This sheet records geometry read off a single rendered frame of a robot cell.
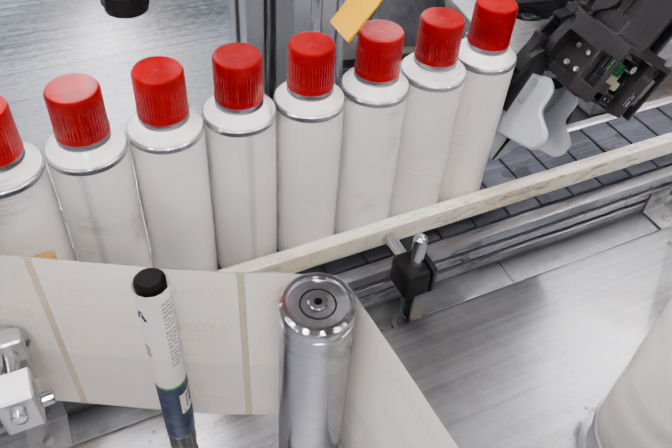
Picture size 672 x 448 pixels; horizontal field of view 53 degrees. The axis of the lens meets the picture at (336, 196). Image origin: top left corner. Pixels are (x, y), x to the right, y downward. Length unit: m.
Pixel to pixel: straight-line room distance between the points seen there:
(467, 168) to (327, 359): 0.31
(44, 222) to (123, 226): 0.05
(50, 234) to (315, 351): 0.22
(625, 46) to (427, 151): 0.17
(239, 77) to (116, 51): 0.52
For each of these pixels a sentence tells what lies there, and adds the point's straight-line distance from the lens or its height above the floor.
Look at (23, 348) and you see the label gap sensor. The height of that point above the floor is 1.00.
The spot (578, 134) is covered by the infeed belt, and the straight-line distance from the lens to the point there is 0.78.
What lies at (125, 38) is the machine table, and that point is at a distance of 0.98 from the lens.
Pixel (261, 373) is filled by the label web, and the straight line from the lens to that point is 0.42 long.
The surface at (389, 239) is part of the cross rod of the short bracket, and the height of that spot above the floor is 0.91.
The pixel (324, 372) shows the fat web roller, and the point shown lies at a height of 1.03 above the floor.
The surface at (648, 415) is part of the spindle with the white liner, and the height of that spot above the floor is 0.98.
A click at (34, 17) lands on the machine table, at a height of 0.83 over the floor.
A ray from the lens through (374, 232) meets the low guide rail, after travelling 0.56.
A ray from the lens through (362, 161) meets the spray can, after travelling 0.52.
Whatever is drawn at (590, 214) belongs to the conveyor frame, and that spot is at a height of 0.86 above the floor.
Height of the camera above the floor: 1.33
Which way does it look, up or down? 44 degrees down
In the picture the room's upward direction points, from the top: 5 degrees clockwise
